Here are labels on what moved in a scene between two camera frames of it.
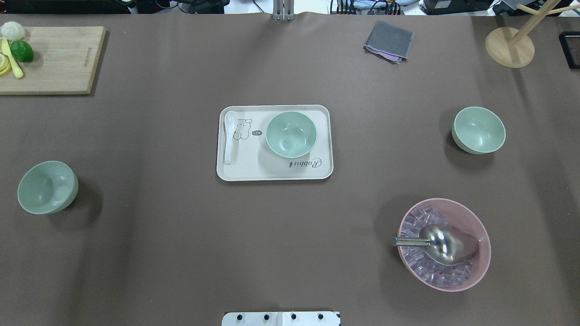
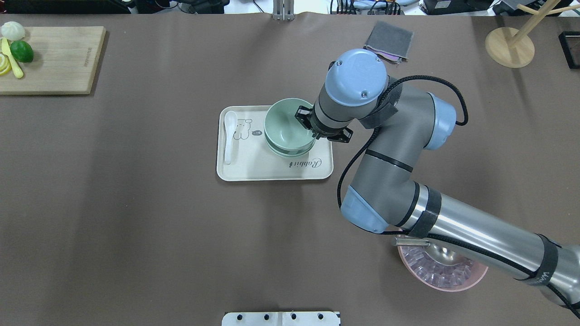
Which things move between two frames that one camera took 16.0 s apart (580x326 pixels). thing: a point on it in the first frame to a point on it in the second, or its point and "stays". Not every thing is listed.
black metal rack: (570, 42) stays
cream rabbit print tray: (275, 142) stays
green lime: (21, 50) stays
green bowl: (47, 187) to (289, 152)
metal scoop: (445, 245) stays
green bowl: (478, 130) to (282, 129)
